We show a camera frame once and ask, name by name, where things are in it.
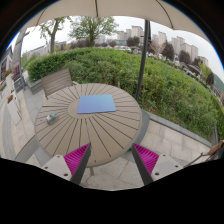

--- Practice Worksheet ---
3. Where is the blue mouse pad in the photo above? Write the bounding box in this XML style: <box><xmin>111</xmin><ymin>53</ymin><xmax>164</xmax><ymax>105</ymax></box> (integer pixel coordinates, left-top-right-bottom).
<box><xmin>77</xmin><ymin>94</ymin><xmax>116</xmax><ymax>114</ymax></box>

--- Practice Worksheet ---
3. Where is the green trimmed hedge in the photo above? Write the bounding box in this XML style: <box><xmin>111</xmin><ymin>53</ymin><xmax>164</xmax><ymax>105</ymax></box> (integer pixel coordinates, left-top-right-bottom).
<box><xmin>27</xmin><ymin>48</ymin><xmax>224</xmax><ymax>139</ymax></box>

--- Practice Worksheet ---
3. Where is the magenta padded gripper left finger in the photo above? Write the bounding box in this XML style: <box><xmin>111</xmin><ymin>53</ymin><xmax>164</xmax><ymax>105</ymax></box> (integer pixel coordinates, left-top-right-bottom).
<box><xmin>42</xmin><ymin>142</ymin><xmax>93</xmax><ymax>186</ymax></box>

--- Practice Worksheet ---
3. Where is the broom with wooden handle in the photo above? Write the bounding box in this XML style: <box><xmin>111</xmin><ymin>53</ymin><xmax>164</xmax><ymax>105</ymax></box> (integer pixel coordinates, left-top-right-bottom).
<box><xmin>184</xmin><ymin>140</ymin><xmax>224</xmax><ymax>168</ymax></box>

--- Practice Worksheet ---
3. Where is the dark umbrella pole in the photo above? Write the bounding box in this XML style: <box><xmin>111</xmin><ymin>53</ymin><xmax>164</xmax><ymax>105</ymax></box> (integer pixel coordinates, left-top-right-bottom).
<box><xmin>135</xmin><ymin>20</ymin><xmax>151</xmax><ymax>101</ymax></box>

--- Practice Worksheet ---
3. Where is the beige patio umbrella canopy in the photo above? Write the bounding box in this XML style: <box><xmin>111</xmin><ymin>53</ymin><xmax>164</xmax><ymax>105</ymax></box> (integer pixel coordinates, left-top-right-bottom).
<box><xmin>22</xmin><ymin>0</ymin><xmax>208</xmax><ymax>41</ymax></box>

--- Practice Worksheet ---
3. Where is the round slatted wooden table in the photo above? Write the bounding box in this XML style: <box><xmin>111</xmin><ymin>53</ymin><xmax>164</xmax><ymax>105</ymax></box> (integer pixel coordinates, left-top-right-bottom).
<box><xmin>35</xmin><ymin>83</ymin><xmax>142</xmax><ymax>167</ymax></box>

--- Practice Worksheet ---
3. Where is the grey slatted outdoor chair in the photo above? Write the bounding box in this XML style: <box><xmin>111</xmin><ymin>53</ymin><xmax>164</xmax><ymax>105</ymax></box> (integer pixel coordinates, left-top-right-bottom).
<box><xmin>41</xmin><ymin>69</ymin><xmax>77</xmax><ymax>98</ymax></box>

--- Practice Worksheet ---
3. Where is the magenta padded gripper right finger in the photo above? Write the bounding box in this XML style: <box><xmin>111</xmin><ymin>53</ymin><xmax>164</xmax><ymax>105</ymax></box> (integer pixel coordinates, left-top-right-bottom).
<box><xmin>131</xmin><ymin>142</ymin><xmax>184</xmax><ymax>186</ymax></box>

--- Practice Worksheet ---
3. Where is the small green computer mouse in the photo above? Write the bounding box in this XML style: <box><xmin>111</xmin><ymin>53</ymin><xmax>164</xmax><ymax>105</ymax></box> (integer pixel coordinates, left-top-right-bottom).
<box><xmin>46</xmin><ymin>113</ymin><xmax>58</xmax><ymax>125</ymax></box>

